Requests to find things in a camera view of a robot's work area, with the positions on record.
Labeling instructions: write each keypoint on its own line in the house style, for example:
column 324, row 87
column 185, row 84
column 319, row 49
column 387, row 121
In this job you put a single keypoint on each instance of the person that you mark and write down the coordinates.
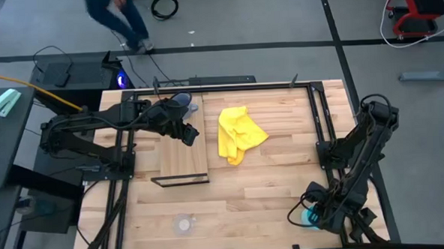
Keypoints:
column 127, row 23

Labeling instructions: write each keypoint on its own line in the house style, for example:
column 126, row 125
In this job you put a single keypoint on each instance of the clear round lid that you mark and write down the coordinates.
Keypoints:
column 184, row 225

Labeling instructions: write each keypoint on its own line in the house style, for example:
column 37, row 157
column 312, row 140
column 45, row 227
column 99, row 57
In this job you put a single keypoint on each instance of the yellow cloth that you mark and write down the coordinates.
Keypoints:
column 237, row 135

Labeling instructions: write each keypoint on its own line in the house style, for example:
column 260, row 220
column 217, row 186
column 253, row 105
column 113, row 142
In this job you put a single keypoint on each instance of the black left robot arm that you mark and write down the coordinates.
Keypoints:
column 94, row 120

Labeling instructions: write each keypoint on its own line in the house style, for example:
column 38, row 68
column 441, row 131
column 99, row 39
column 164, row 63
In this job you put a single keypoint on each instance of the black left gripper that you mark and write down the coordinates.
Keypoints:
column 173, row 119

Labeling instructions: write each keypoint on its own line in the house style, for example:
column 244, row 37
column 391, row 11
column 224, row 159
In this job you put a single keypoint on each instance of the black computer tower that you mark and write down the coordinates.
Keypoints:
column 84, row 76

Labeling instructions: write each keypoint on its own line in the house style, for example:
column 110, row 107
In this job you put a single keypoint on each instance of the black bar with bracket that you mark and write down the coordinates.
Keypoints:
column 220, row 80

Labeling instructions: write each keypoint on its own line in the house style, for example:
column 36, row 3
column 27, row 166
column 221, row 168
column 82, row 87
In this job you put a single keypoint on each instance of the black rolling cart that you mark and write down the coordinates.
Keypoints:
column 46, row 218

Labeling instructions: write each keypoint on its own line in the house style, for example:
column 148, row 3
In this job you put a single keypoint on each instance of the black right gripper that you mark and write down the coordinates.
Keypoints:
column 332, row 209

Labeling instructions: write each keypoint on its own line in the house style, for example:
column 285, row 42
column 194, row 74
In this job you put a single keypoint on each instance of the black aluminium table frame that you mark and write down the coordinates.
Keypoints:
column 243, row 88

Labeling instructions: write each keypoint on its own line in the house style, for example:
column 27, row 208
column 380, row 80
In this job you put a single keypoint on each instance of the turquoise mug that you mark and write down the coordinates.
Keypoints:
column 305, row 217

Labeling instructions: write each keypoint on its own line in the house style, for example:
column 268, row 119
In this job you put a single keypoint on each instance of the black pad on tower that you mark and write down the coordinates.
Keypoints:
column 57, row 74

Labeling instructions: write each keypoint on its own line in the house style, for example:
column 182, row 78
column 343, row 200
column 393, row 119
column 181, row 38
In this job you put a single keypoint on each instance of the black desk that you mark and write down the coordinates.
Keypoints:
column 3, row 149

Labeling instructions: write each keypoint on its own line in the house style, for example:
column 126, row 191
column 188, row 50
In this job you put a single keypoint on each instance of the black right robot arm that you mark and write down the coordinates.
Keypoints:
column 368, row 133

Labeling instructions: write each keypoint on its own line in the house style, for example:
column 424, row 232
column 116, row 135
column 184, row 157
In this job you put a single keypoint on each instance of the red and black rolling stool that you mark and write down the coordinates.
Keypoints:
column 421, row 7

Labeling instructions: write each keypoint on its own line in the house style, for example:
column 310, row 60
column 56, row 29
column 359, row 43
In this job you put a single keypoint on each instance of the grey metal floor beam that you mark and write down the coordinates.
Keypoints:
column 430, row 76

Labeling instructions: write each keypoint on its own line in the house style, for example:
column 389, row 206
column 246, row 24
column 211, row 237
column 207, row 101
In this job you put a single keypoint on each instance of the mint green stapler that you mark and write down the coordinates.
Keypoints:
column 5, row 102

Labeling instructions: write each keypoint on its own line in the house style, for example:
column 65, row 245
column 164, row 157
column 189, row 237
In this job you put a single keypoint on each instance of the blue-grey mug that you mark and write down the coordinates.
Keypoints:
column 191, row 108

